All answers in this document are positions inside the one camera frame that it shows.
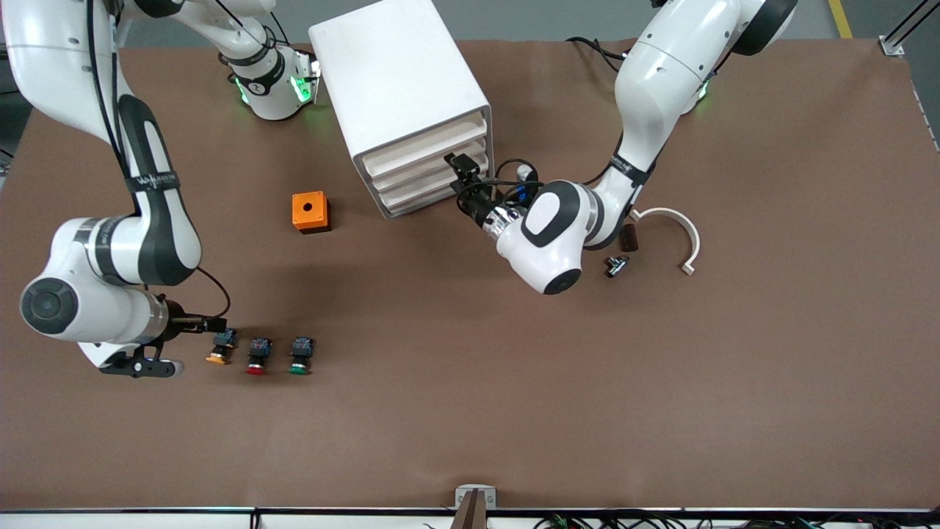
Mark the green mushroom push button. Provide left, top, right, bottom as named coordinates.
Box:
left=288, top=337, right=317, bottom=375

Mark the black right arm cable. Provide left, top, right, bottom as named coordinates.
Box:
left=87, top=0, right=232, bottom=328

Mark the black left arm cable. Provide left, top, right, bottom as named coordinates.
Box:
left=493, top=157, right=548, bottom=210

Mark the white table edge rail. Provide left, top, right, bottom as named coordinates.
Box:
left=0, top=505, right=940, bottom=529

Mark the orange button enclosure box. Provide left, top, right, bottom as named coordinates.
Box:
left=292, top=191, right=331, bottom=234

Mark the aluminium frame profile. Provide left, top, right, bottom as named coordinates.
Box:
left=879, top=0, right=940, bottom=58

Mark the black cable at arm base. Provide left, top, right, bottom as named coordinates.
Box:
left=565, top=37, right=626, bottom=74

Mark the bundle of cables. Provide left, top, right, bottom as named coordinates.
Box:
left=532, top=514, right=940, bottom=529

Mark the white curved plastic bracket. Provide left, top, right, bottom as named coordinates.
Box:
left=629, top=208, right=701, bottom=276

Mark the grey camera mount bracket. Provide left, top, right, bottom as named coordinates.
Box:
left=454, top=484, right=497, bottom=529

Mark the red mushroom push button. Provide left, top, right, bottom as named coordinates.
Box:
left=245, top=337, right=274, bottom=376

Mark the yellow mushroom push button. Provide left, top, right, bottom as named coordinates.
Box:
left=206, top=328, right=238, bottom=366

